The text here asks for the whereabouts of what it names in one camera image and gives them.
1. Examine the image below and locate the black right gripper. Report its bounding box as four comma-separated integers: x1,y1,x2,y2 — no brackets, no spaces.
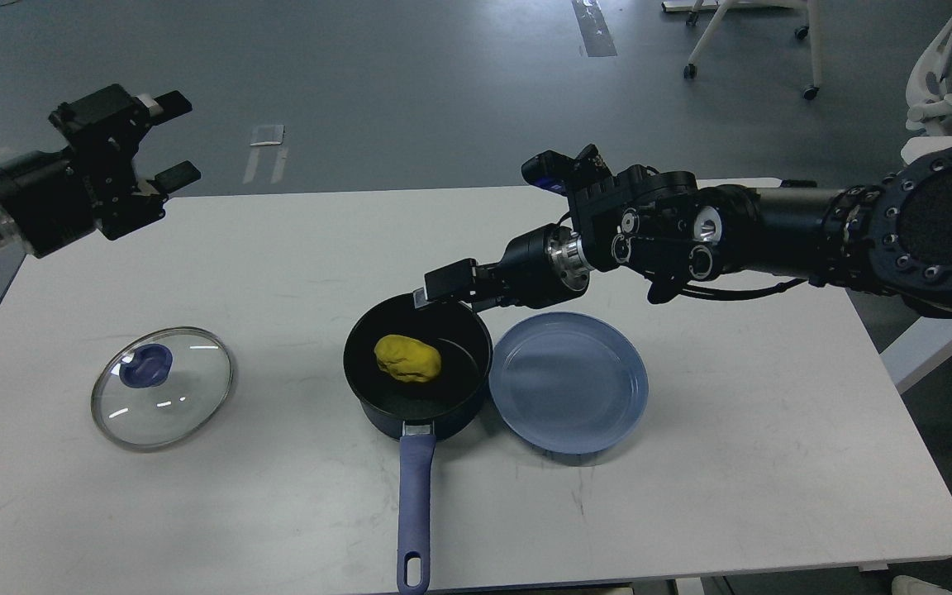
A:
412,223,593,312

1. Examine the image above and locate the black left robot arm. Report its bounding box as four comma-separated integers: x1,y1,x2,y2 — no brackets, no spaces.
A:
0,84,202,259

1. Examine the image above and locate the white rolling table frame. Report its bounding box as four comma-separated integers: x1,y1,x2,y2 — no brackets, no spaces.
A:
677,1,825,102

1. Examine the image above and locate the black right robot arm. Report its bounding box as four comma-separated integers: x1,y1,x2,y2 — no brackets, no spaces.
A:
412,145,952,319

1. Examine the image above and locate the dark blue saucepan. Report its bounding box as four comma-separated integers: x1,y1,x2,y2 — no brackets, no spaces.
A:
341,293,493,594

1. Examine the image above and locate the glass pot lid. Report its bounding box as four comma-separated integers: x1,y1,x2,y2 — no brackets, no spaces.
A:
90,326,237,453

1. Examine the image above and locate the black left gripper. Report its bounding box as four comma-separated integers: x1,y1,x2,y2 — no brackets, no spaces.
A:
0,83,202,259

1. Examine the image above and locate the yellow potato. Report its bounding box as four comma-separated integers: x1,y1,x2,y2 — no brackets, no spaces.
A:
374,334,443,383

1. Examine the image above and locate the blue plate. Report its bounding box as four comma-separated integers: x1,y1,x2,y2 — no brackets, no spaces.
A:
488,312,650,456

